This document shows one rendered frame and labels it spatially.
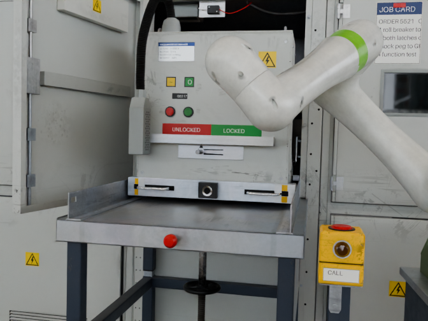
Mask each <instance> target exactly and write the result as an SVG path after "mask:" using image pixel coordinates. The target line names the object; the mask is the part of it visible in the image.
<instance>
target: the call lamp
mask: <svg viewBox="0 0 428 321"><path fill-rule="evenodd" d="M332 251H333V253H334V255H335V256H336V257H338V258H340V259H345V258H347V257H349V256H350V254H351V252H352V247H351V245H350V244H349V242H347V241H345V240H339V241H337V242H335V244H334V245H333V248H332Z"/></svg>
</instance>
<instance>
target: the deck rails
mask: <svg viewBox="0 0 428 321"><path fill-rule="evenodd" d="M127 184H128V179H127V180H122V181H119V182H113V183H108V184H105V185H100V186H96V187H91V188H87V189H83V190H77V191H74V192H69V193H68V217H67V219H66V220H77V221H81V220H85V219H86V218H90V217H93V216H95V215H98V214H101V213H104V212H106V211H110V210H112V209H115V208H118V207H120V206H123V205H126V204H129V203H132V202H134V201H137V200H140V199H143V198H145V197H148V196H142V197H140V196H128V187H127ZM299 186H300V180H299V181H298V184H297V187H296V191H295V193H294V196H293V199H292V202H291V204H287V205H286V207H285V210H284V212H283V215H282V217H281V220H280V223H279V224H278V227H277V230H276V234H293V233H294V227H295V224H296V218H297V212H298V209H299V203H300V200H301V198H299ZM72 197H75V202H72V203H71V198H72ZM297 198H298V200H297Z"/></svg>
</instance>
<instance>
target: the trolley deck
mask: <svg viewBox="0 0 428 321"><path fill-rule="evenodd" d="M286 205H287V204H285V203H262V202H249V201H225V200H212V199H189V198H176V197H152V196H148V197H145V198H143V199H140V200H137V201H134V202H132V203H129V204H126V205H123V206H120V207H118V208H115V209H112V210H110V211H106V212H104V213H101V214H98V215H95V216H93V217H90V218H86V219H85V220H81V221H77V220H66V219H67V217H68V215H63V216H61V217H57V218H56V241H63V242H72V243H89V244H98V245H115V246H132V247H141V248H158V249H167V250H184V251H193V252H210V253H227V254H236V255H253V256H262V257H279V258H288V259H304V250H305V242H306V226H307V218H308V198H307V199H301V200H300V203H299V209H298V212H297V218H296V224H295V227H294V233H293V234H276V230H277V227H278V224H279V223H280V220H281V217H282V215H283V212H284V210H285V207H286ZM168 234H174V235H175V236H176V237H177V240H178V242H177V244H176V246H175V247H173V248H167V247H165V245H164V243H163V240H164V237H165V236H167V235H168Z"/></svg>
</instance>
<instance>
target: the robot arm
mask: <svg viewBox="0 0 428 321"><path fill-rule="evenodd" d="M382 48H383V34H382V31H381V29H380V28H379V27H378V26H377V25H376V24H375V23H374V22H372V21H370V20H366V19H357V20H353V21H351V22H349V23H347V24H345V25H344V26H343V27H341V28H340V29H338V30H337V31H336V32H334V33H333V34H332V35H330V36H329V37H326V38H325V39H323V40H322V42H321V43H320V44H319V45H318V46H317V47H316V48H315V49H314V50H313V51H312V52H310V53H309V54H308V55H307V56H306V57H305V58H303V59H302V60H301V61H299V62H298V63H297V64H295V65H293V66H292V67H291V68H288V69H287V70H285V71H284V72H282V73H280V74H279V75H278V76H275V75H274V74H273V73H272V72H271V71H270V70H269V68H268V67H267V66H266V65H265V64H264V63H263V61H262V60H261V59H260V57H259V56H258V55H257V53H256V52H255V50H254V49H253V48H252V46H251V45H250V44H249V43H248V42H247V41H246V40H244V39H243V38H240V37H238V36H223V37H221V38H219V39H217V40H216V41H214V42H213V43H212V44H211V45H210V47H209V49H208V51H207V53H206V57H205V66H206V70H207V73H208V75H209V76H210V78H211V79H212V80H213V81H214V82H215V83H216V84H217V85H218V86H220V87H221V88H222V89H223V90H224V91H225V92H226V93H227V94H228V95H229V96H230V97H231V98H232V99H233V100H234V101H235V103H236V104H237V105H238V106H239V107H240V109H241V110H242V111H243V113H244V114H245V115H246V117H247V118H248V119H249V121H250V122H251V123H252V124H253V125H254V126H255V127H256V128H258V129H260V130H262V131H266V132H276V131H280V130H282V129H284V128H285V127H286V126H288V125H289V124H290V123H291V121H293V119H294V118H295V117H296V116H297V115H298V114H299V113H300V112H301V111H302V110H303V109H304V108H305V107H306V106H307V105H308V104H310V103H311V102H312V101H314V102H315V103H316V104H318V105H319V106H320V107H321V108H323V109H324V110H325V111H326V112H328V113H329V114H331V115H332V116H333V117H334V118H335V119H337V120H338V121H339V122H341V123H342V124H343V125H344V126H345V127H346V128H347V129H348V130H349V131H351V132H352V133H353V134H354V135H355V136H356V137H357V138H358V139H360V140H361V141H362V142H363V144H365V145H366V146H367V147H368V148H369V149H370V151H372V152H373V153H374V154H375V155H376V157H377V158H378V159H379V160H380V161H381V162H382V163H383V165H384V166H385V167H386V168H387V169H388V170H389V171H390V172H391V173H392V175H393V176H394V177H395V178H396V180H397V181H398V182H399V183H400V184H401V186H402V187H403V189H404V190H405V191H406V192H407V193H408V195H409V196H410V197H411V198H412V200H413V201H414V203H415V204H416V205H417V206H418V207H419V208H420V209H421V210H423V211H424V212H426V213H428V151H426V150H425V149H424V148H422V147H421V146H420V145H419V144H418V143H416V142H415V141H414V140H412V139H411V138H410V137H409V136H408V135H407V134H406V133H405V132H403V131H402V130H401V129H400V128H399V127H398V126H397V125H395V123H393V121H391V119H389V118H388V116H386V114H384V112H382V110H381V109H379V107H377V105H375V103H374V102H372V100H371V99H370V98H369V97H368V96H367V95H366V93H365V92H364V91H363V90H362V89H361V88H360V85H359V80H360V77H361V76H362V74H363V73H364V72H365V70H366V69H367V68H368V67H369V66H370V65H371V64H372V63H373V61H374V60H375V59H376V58H377V57H378V56H379V54H380V53H381V51H382Z"/></svg>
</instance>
